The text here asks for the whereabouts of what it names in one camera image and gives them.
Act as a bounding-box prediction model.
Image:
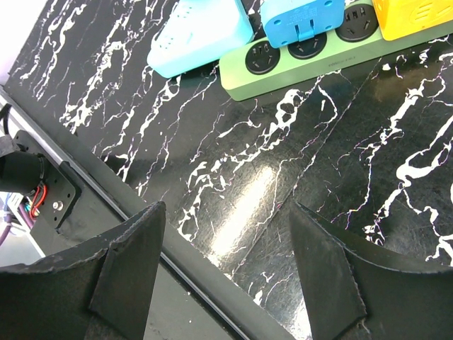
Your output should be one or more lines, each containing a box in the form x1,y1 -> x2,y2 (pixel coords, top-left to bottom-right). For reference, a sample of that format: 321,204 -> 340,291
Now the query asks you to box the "light blue plug adapter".
260,0 -> 345,48

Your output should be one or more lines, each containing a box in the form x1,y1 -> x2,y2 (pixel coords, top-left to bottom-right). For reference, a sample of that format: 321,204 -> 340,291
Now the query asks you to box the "yellow cube plug adapter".
372,0 -> 452,41

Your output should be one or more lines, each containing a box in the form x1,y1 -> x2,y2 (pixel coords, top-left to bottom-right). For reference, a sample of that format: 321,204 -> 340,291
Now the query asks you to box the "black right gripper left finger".
1,202 -> 166,339

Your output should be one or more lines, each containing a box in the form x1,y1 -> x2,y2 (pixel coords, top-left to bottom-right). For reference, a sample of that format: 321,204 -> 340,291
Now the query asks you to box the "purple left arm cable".
0,201 -> 36,245

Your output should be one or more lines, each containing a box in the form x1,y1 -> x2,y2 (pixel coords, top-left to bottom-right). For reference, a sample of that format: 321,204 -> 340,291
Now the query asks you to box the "teal triangular power strip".
147,0 -> 253,79

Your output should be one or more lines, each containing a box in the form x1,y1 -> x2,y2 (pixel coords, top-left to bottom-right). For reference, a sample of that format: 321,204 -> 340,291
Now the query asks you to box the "green power strip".
219,1 -> 452,101

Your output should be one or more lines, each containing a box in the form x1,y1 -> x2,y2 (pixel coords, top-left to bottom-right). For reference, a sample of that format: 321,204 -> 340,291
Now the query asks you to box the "black marbled table mat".
5,1 -> 452,339

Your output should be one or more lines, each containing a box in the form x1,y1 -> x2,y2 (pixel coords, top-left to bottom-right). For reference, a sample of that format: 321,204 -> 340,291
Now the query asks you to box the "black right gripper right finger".
289,202 -> 452,339

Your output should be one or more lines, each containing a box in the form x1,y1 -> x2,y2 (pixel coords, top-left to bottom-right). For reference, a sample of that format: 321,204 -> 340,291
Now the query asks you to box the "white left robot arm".
1,103 -> 46,195

